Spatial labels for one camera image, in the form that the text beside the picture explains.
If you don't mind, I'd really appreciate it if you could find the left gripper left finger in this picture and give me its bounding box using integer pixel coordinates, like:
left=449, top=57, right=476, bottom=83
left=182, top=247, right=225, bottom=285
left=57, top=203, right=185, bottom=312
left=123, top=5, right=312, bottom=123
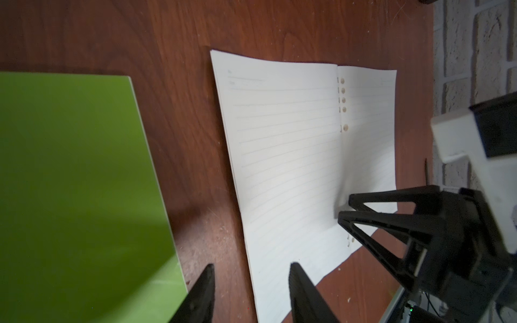
left=169, top=263, right=215, bottom=323

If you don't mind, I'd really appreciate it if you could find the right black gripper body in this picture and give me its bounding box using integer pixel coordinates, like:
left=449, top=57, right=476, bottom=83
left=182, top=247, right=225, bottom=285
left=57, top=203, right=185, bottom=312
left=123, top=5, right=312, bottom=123
left=403, top=188, right=516, bottom=322

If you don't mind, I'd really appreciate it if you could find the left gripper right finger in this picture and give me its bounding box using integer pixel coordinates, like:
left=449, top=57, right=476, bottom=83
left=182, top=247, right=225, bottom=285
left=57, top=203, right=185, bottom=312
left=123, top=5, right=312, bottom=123
left=289, top=262, right=339, bottom=322

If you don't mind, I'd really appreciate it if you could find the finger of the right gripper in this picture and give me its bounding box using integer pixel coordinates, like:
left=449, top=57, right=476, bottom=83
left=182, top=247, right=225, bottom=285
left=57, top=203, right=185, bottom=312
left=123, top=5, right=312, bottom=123
left=348, top=185, right=442, bottom=214
left=338, top=211, right=440, bottom=292

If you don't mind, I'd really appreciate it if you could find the notebook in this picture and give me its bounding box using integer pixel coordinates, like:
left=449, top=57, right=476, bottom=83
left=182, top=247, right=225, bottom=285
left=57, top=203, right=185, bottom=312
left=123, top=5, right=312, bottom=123
left=1, top=72, right=187, bottom=322
left=210, top=50, right=397, bottom=322

